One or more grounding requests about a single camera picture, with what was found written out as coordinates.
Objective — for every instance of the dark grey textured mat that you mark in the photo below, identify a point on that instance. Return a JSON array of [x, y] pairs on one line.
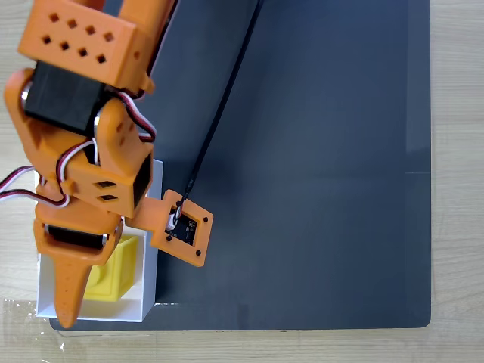
[[302, 151]]

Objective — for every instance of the clear plastic tape patch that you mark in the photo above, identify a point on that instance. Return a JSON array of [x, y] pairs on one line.
[[22, 321]]

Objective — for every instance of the yellow block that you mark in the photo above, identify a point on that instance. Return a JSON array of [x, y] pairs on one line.
[[121, 264]]

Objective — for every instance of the white open box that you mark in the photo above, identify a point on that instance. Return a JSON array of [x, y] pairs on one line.
[[150, 272]]

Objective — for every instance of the orange wrist camera module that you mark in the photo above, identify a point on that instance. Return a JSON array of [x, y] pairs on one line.
[[157, 219]]

